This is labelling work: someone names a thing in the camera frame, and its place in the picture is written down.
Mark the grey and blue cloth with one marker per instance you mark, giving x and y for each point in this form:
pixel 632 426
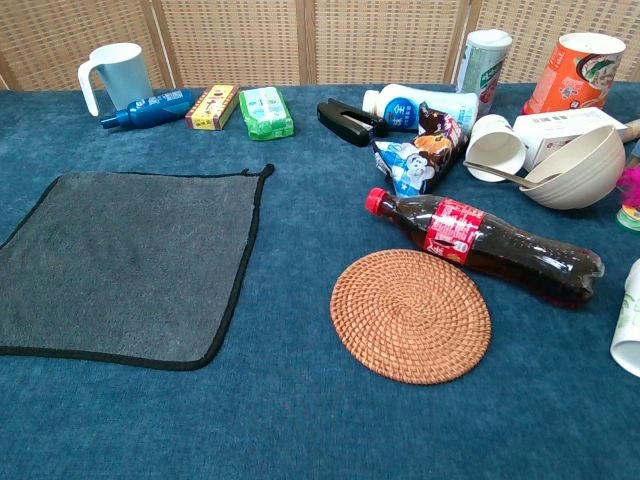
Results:
pixel 125 260

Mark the black stapler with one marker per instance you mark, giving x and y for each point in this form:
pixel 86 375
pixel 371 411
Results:
pixel 345 129

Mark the round woven rattan coaster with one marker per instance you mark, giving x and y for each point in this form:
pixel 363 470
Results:
pixel 410 317

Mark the brown and blue snack bag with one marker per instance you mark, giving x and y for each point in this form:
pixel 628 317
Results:
pixel 425 155

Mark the green wet wipes pack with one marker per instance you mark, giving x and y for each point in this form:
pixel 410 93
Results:
pixel 265 112

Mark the white bottle with blue label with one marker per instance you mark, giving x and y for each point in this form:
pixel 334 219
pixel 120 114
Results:
pixel 395 102

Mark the red and yellow carton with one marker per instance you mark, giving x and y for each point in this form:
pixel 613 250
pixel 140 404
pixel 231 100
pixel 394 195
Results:
pixel 212 107

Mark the cola bottle with red label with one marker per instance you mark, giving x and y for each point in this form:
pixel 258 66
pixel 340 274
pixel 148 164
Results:
pixel 500 245

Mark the dark blue tablecloth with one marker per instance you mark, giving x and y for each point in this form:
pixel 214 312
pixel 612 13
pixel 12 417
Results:
pixel 300 425

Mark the beige spoon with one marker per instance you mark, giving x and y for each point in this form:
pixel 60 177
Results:
pixel 495 171

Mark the plain white paper cup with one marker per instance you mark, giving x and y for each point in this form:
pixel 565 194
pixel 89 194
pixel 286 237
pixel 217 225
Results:
pixel 492 147

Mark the woven bamboo folding screen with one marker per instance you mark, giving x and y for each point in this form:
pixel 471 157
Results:
pixel 250 40

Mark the dark blue spray bottle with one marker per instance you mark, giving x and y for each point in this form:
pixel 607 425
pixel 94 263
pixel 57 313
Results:
pixel 150 107

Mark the tall white lidded drink cup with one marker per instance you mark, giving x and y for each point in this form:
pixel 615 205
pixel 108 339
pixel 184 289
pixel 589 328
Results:
pixel 482 70

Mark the white cardboard box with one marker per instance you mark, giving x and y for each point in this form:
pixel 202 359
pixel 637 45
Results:
pixel 545 130

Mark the beige bowl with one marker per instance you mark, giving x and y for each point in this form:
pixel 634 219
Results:
pixel 585 180

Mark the orange instant noodle cup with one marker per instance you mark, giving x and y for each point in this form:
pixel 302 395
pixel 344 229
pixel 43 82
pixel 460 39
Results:
pixel 565 80

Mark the pink feather shuttlecock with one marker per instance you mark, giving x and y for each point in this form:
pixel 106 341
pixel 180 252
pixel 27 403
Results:
pixel 631 187

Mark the paper cup with green print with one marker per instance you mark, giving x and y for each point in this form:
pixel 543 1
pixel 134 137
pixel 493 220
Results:
pixel 630 325

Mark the wooden rolling pin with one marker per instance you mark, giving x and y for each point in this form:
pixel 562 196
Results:
pixel 632 131

